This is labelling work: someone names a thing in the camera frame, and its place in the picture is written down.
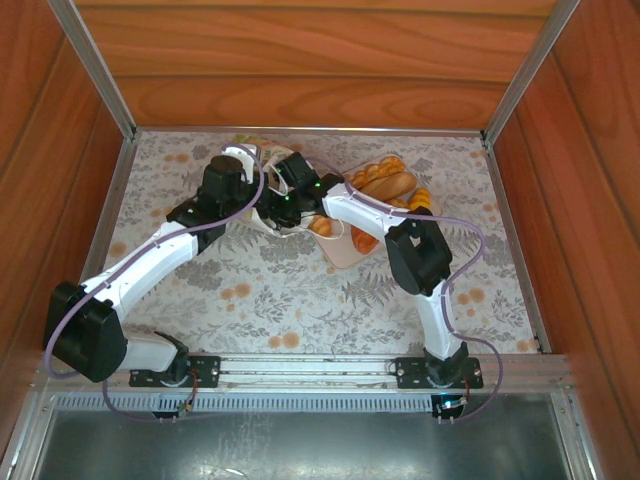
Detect printed paper bag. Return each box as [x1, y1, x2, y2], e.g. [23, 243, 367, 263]
[232, 132, 347, 240]

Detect reddish brown fake bread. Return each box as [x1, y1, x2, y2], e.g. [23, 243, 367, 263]
[350, 224, 380, 255]

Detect braided orange fake bread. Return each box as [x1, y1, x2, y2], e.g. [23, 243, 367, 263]
[348, 155, 406, 190]

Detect long tan fake bread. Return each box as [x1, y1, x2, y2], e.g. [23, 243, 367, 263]
[359, 172, 419, 200]

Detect pink plastic tray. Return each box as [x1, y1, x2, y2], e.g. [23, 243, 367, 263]
[312, 154, 444, 271]

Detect grey side edge strip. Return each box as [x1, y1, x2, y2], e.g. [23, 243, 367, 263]
[82, 139, 137, 281]

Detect floral tablecloth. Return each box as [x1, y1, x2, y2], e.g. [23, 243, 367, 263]
[57, 130, 544, 354]

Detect grey sheet metal panel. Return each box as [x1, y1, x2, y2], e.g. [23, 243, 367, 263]
[32, 409, 574, 480]

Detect thin aluminium edge rail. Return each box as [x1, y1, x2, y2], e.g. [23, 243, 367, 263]
[134, 126, 484, 137]

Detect aluminium mounting rail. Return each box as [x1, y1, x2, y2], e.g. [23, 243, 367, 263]
[34, 351, 574, 396]

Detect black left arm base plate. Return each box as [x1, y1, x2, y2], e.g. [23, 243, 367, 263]
[128, 353, 221, 389]

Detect aluminium frame post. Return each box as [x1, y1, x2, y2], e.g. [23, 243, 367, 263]
[479, 0, 584, 146]
[47, 0, 139, 144]

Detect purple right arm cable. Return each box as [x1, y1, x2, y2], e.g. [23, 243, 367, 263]
[302, 157, 506, 425]

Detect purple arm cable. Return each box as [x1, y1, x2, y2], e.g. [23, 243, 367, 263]
[302, 157, 506, 425]
[43, 143, 266, 425]

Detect grey slotted cable duct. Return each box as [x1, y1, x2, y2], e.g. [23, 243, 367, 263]
[49, 392, 556, 414]

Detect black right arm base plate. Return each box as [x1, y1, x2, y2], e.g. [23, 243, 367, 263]
[394, 354, 485, 390]

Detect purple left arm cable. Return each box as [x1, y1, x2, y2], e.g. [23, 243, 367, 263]
[43, 143, 266, 425]

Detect aluminium side frame bar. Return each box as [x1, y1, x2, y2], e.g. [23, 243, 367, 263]
[549, 392, 606, 480]
[0, 393, 56, 480]

